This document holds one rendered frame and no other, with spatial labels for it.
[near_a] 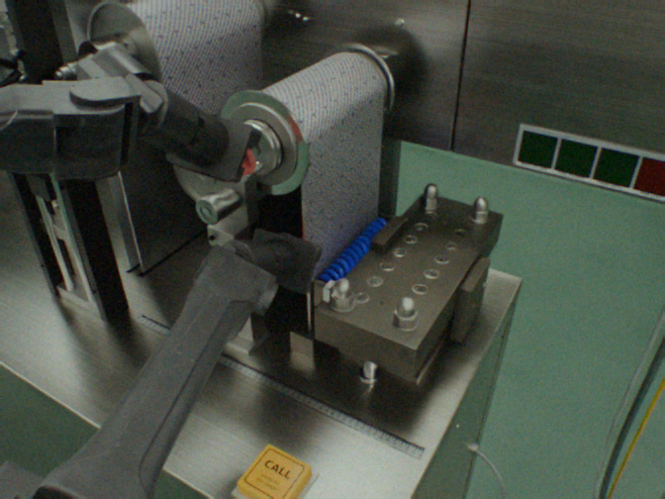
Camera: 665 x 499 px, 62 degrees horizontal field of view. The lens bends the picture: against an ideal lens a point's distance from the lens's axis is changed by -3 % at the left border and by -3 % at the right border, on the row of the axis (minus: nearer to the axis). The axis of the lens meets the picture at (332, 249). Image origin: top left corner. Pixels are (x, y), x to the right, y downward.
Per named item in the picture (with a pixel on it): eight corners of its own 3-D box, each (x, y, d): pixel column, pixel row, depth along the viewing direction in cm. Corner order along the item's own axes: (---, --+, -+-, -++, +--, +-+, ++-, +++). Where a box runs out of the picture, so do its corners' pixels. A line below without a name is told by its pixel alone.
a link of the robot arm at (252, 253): (256, 257, 64) (223, 230, 66) (230, 306, 66) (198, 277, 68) (287, 255, 71) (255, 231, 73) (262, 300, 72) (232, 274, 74)
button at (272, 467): (237, 492, 71) (236, 482, 70) (269, 452, 76) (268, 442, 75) (282, 519, 69) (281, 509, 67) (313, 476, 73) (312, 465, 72)
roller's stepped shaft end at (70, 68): (51, 86, 74) (46, 63, 73) (87, 73, 79) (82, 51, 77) (67, 90, 73) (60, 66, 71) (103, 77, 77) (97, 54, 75)
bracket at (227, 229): (223, 348, 93) (197, 184, 75) (246, 325, 97) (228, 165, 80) (246, 358, 91) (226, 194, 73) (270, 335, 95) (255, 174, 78)
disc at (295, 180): (219, 173, 82) (217, 76, 73) (221, 171, 82) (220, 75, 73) (303, 210, 77) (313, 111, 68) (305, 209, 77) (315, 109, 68)
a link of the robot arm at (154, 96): (136, 145, 51) (170, 94, 51) (98, 108, 54) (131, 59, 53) (182, 165, 58) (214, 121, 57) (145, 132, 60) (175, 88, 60)
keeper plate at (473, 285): (449, 339, 93) (458, 287, 87) (470, 305, 100) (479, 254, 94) (464, 345, 92) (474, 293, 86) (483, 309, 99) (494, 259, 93)
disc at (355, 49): (312, 116, 100) (320, 33, 91) (313, 115, 100) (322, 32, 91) (385, 143, 95) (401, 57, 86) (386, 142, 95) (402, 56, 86)
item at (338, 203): (305, 293, 87) (301, 187, 76) (374, 222, 103) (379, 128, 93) (308, 294, 87) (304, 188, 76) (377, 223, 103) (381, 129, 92)
